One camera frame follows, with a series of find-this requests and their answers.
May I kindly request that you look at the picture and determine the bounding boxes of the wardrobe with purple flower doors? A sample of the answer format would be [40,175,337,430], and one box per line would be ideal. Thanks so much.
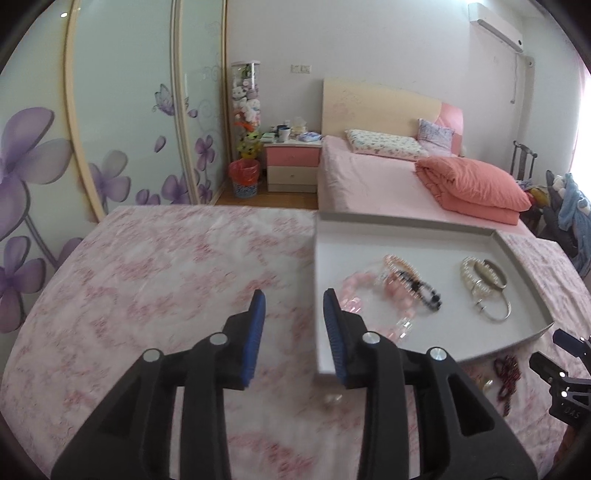
[0,0,230,319]

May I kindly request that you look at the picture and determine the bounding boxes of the bed with pink sheet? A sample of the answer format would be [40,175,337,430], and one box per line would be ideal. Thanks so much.
[318,77,539,232]

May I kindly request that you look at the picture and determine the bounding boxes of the dark red bead bracelet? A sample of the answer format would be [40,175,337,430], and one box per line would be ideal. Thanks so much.
[493,354,523,418]

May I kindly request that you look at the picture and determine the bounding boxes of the folded orange duvet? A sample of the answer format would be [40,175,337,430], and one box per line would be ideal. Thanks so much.
[414,155,533,226]

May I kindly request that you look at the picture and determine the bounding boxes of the pink and cream nightstand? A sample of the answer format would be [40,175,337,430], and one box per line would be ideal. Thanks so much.
[263,140,323,193]

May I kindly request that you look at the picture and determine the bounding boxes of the pink crystal bead bracelet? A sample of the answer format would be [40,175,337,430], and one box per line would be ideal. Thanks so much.
[341,271,417,343]

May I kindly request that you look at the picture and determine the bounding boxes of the black bead bracelet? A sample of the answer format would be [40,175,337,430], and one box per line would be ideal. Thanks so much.
[401,271,444,311]

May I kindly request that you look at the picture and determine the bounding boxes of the grey shallow tray box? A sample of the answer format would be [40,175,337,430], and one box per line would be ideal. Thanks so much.
[315,211,553,376]

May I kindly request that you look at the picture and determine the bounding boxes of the lilac square pillow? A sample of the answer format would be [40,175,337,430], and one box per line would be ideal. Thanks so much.
[416,118,456,156]

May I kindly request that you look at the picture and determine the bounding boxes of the dark wooden chair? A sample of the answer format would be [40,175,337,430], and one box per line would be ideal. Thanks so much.
[511,140,539,182]

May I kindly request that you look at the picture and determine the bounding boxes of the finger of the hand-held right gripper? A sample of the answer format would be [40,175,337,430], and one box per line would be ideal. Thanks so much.
[553,329,591,360]
[529,352,571,385]

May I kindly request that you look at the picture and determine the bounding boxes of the clear tube of plush toys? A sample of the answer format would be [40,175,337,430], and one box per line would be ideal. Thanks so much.
[230,60,262,162]

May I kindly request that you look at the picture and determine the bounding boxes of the pink floral tablecloth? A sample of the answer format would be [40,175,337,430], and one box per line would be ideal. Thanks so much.
[0,204,591,480]

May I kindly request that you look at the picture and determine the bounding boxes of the pink pearl bracelet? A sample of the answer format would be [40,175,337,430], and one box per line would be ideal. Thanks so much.
[382,255,426,288]

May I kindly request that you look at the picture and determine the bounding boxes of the dark office chair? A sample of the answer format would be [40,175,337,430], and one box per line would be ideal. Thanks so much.
[544,169,591,274]

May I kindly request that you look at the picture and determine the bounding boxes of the white air conditioner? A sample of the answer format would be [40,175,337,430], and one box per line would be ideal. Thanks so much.
[467,2,525,54]

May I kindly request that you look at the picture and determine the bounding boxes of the white pearl bracelet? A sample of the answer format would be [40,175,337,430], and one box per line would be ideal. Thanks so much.
[460,257,491,297]

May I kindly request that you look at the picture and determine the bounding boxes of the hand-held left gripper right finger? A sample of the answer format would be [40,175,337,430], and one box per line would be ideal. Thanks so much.
[322,288,539,480]

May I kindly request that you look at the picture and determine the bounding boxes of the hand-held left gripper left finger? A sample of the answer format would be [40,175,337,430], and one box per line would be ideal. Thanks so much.
[51,289,267,480]

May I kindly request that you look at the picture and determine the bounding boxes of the thin silver bangle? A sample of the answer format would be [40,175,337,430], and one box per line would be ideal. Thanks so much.
[473,288,513,322]

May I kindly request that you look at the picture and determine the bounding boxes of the cream patterned pillow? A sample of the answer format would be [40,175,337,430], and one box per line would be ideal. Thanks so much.
[344,128,431,162]

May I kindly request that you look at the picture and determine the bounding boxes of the red trash bin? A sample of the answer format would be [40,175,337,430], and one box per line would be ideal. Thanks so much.
[229,159,260,199]

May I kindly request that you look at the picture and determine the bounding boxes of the wide silver bangle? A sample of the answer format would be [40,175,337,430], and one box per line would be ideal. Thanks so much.
[475,259,509,290]

